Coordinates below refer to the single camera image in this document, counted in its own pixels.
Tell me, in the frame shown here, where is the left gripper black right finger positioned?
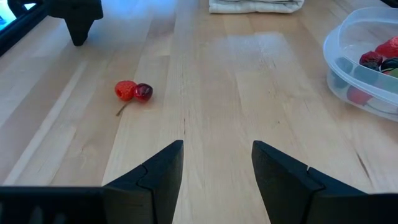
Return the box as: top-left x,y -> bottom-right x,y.
251,140 -> 369,224

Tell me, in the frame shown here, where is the small red strawberry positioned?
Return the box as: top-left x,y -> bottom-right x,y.
374,36 -> 398,59

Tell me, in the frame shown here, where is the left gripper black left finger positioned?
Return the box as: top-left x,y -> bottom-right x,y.
102,139 -> 184,224

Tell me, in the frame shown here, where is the clear plastic tupperware container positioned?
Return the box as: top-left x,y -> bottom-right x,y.
322,6 -> 398,123

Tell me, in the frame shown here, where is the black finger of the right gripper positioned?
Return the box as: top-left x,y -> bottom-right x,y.
78,17 -> 94,47
65,17 -> 80,47

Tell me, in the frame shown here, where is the white plaid folded cloth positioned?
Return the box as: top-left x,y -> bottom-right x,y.
208,0 -> 305,14

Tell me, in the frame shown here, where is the small dark blueberry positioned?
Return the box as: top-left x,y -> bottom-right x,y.
331,74 -> 349,90

